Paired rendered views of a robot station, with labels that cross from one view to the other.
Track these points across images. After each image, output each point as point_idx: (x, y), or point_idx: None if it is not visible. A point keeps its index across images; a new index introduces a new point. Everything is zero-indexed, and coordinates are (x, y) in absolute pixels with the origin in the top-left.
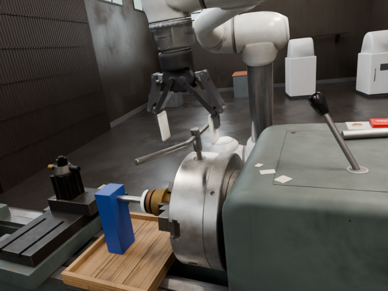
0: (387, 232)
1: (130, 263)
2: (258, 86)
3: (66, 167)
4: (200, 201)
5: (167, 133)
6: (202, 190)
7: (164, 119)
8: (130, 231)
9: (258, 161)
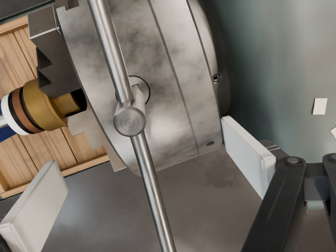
0: None
1: (51, 131)
2: None
3: None
4: (191, 156)
5: (56, 183)
6: (190, 149)
7: (36, 220)
8: (1, 108)
9: (311, 84)
